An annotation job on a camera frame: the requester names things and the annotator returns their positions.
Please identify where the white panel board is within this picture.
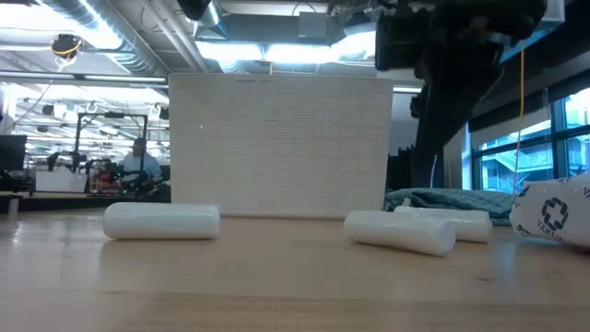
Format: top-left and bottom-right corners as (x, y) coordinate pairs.
(168, 72), (394, 219)

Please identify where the white background box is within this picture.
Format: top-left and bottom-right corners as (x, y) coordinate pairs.
(35, 168), (89, 194)

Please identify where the black panels stack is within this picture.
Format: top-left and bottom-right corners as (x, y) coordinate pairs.
(385, 145), (415, 191)

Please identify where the white gauze roll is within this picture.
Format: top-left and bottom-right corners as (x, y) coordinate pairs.
(342, 209), (457, 257)
(394, 205), (493, 244)
(101, 201), (222, 241)

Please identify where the long ceiling light bar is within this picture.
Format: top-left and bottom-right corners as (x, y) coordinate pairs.
(0, 71), (170, 87)

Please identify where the black metal frame rig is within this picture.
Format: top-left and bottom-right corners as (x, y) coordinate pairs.
(72, 112), (149, 174)

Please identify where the person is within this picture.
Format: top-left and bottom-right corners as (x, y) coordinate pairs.
(118, 136), (164, 196)

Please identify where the black monitor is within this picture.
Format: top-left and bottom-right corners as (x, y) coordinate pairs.
(0, 134), (28, 170)

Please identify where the white printed plastic bag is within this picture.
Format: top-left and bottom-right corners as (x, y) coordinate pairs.
(509, 173), (590, 250)

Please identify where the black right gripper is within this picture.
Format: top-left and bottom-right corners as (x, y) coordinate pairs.
(375, 0), (549, 186)

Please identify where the black ceiling dome device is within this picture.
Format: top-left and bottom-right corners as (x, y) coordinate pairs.
(50, 32), (84, 60)

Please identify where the silver ventilation duct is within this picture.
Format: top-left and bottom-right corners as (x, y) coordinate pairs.
(197, 0), (223, 28)

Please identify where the background robot equipment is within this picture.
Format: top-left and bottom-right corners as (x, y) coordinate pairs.
(45, 151), (124, 195)

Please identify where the grey ceiling box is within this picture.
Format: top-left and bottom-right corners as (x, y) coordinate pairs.
(298, 11), (329, 41)

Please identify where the teal quilted cloth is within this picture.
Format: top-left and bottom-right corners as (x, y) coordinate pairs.
(383, 186), (517, 227)

